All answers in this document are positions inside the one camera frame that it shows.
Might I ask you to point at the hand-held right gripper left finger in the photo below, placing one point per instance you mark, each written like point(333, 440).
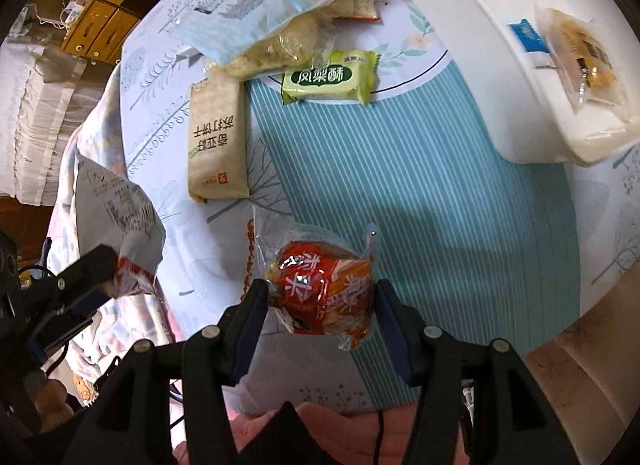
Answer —
point(247, 335)

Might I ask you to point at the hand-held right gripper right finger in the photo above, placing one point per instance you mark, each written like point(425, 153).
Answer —
point(396, 340)

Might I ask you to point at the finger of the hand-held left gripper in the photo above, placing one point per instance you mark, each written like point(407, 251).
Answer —
point(65, 325)
point(87, 267)

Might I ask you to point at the white red snack bag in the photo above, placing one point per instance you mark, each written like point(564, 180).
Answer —
point(115, 205)

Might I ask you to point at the red snack packet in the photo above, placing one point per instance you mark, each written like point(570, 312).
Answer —
point(320, 290)

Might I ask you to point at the green pastry packet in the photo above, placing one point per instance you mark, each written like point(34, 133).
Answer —
point(327, 77)

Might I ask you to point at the clear packet yellow rice cake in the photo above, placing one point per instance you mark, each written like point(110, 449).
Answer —
point(280, 47)

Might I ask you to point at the light blue mask packet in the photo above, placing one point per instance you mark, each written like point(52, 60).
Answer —
point(235, 10)

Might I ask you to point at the white plastic bin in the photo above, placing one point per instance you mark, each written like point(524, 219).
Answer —
point(475, 20)

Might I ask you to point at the person's left hand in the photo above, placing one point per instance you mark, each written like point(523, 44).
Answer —
point(50, 400)

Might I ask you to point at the brown wooden cabinet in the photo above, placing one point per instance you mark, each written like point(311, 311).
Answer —
point(17, 220)

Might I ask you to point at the floral blanket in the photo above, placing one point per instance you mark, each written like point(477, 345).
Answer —
point(130, 325)

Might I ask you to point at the dark cloth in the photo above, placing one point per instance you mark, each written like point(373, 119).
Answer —
point(280, 427)

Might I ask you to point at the pink clothing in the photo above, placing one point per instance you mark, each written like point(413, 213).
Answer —
point(340, 435)

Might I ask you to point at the white pleated cover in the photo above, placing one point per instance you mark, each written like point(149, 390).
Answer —
point(35, 120)

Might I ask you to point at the teal striped tablecloth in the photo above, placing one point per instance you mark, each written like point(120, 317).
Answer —
point(400, 170)

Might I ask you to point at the beige cracker packet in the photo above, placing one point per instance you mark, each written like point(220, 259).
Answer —
point(217, 145)

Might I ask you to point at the beige patterned sofa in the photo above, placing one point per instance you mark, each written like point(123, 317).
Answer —
point(590, 380)

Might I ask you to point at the wooden desk with drawers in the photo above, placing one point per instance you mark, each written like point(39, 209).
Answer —
point(100, 20)

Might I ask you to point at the white power strip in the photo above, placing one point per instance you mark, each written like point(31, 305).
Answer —
point(70, 11)

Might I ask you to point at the small blue packet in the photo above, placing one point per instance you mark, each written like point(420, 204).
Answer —
point(527, 37)

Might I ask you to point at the clear cookie packet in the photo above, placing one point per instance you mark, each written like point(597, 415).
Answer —
point(585, 60)

